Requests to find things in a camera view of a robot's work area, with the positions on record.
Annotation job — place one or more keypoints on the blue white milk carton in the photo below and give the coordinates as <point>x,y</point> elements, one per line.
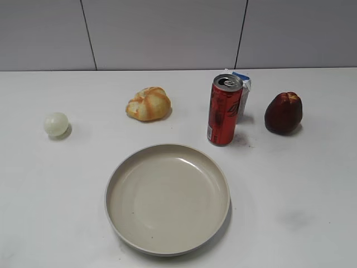
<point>246,90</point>

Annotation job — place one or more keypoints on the pale white onion ball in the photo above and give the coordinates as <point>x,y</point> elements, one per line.
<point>56,124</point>

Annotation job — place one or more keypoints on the red cola can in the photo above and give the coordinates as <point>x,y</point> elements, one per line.
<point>226,92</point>

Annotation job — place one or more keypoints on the orange striped bread roll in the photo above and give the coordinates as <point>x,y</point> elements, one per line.
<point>149,104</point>

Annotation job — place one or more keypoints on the beige round plate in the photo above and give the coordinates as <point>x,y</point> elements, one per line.
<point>167,200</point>

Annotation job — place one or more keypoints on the dark red apple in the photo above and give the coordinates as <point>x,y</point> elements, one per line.
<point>284,113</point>

